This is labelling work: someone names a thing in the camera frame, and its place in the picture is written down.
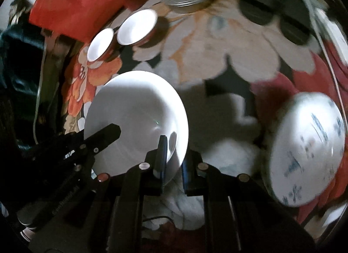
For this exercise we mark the white power strip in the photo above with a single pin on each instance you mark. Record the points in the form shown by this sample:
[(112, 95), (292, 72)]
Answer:
[(326, 21)]

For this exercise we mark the white bowl brown exterior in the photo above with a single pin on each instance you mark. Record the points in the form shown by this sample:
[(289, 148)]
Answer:
[(136, 27), (136, 111), (99, 44)]

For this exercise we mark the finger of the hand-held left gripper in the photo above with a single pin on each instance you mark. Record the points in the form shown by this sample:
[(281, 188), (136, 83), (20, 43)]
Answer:
[(62, 141), (104, 134)]

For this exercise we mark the white cartoon printed plate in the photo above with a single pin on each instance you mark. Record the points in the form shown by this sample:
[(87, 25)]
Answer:
[(304, 144)]

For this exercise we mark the red bag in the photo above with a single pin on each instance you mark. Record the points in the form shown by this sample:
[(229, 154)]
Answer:
[(73, 2)]

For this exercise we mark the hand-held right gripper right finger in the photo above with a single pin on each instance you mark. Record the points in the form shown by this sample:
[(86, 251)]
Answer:
[(188, 172)]

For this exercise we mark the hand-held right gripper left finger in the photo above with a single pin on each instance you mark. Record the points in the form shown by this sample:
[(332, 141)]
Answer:
[(162, 155)]

